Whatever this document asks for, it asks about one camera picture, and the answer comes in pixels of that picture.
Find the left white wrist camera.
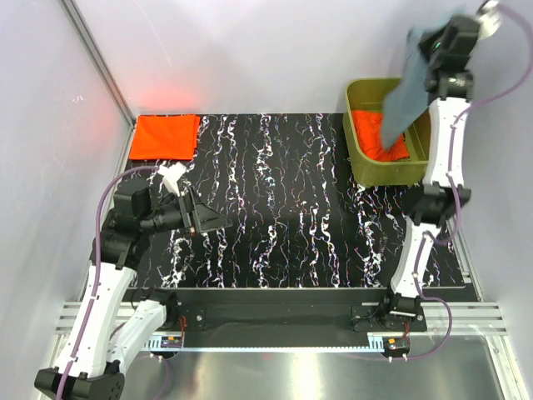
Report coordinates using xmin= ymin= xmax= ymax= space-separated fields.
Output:
xmin=157 ymin=162 xmax=187 ymax=197

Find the grey-blue t-shirt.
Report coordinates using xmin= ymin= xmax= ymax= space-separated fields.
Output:
xmin=381 ymin=6 xmax=466 ymax=148

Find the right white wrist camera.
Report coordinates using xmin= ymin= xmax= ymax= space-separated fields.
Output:
xmin=475 ymin=0 xmax=501 ymax=40

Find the left orange connector box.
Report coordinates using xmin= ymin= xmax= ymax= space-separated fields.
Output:
xmin=161 ymin=336 xmax=183 ymax=348

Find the aluminium frame rail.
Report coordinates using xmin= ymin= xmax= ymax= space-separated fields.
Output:
xmin=56 ymin=302 xmax=511 ymax=355

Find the black marbled table mat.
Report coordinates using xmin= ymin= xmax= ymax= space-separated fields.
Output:
xmin=120 ymin=112 xmax=470 ymax=291

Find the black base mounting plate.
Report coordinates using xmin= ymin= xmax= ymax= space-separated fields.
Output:
xmin=170 ymin=288 xmax=426 ymax=351

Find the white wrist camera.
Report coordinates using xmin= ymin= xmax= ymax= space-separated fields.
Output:
xmin=475 ymin=0 xmax=501 ymax=40
xmin=157 ymin=162 xmax=187 ymax=197

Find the left aluminium corner post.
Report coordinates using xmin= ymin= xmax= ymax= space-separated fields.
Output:
xmin=58 ymin=0 xmax=136 ymax=128

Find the folded orange t-shirt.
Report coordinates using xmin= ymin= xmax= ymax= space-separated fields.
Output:
xmin=128 ymin=114 xmax=201 ymax=162

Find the olive green plastic bin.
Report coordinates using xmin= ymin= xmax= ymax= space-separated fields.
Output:
xmin=343 ymin=77 xmax=431 ymax=188

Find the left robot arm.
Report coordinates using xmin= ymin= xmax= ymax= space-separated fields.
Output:
xmin=34 ymin=162 xmax=232 ymax=399

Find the right orange connector box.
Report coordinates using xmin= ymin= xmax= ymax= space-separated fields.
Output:
xmin=384 ymin=337 xmax=411 ymax=351

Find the orange connector box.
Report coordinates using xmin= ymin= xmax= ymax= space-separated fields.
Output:
xmin=384 ymin=337 xmax=411 ymax=351
xmin=161 ymin=336 xmax=183 ymax=348

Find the orange t-shirt in bin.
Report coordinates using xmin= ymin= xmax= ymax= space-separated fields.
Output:
xmin=351 ymin=110 xmax=410 ymax=163

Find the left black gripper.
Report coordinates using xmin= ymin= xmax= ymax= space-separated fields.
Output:
xmin=141 ymin=185 xmax=232 ymax=237

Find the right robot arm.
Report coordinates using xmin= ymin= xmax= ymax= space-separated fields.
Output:
xmin=374 ymin=13 xmax=481 ymax=331

